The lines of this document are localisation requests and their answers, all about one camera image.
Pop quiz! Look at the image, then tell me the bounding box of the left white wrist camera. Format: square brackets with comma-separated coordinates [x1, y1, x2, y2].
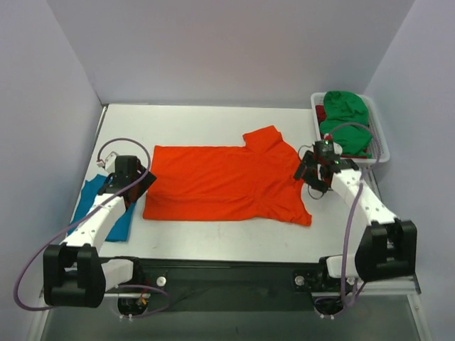
[96, 151, 119, 173]

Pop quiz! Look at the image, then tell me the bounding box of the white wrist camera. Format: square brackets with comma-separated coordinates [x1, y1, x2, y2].
[96, 151, 119, 173]
[333, 142, 343, 156]

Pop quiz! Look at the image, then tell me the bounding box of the white plastic basket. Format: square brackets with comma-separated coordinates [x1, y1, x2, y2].
[311, 92, 390, 167]

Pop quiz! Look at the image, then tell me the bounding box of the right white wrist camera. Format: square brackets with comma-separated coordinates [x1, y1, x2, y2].
[333, 142, 343, 156]

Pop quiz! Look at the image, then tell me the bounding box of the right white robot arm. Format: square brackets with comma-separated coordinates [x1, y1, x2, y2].
[294, 140, 417, 290]

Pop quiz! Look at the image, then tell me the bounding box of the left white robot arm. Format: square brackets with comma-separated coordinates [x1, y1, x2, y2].
[43, 156, 156, 308]

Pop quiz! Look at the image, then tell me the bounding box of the folded blue t shirt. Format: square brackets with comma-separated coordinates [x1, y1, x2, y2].
[71, 174, 136, 242]

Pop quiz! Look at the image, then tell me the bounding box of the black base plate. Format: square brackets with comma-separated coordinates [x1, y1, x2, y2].
[105, 259, 344, 318]

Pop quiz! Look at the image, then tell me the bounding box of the orange t shirt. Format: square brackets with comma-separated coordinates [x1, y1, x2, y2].
[143, 126, 312, 227]

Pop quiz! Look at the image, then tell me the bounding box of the dark red t shirt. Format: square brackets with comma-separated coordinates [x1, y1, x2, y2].
[316, 104, 326, 139]

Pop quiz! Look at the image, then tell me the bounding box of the green t shirt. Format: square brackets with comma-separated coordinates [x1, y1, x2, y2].
[319, 91, 372, 158]

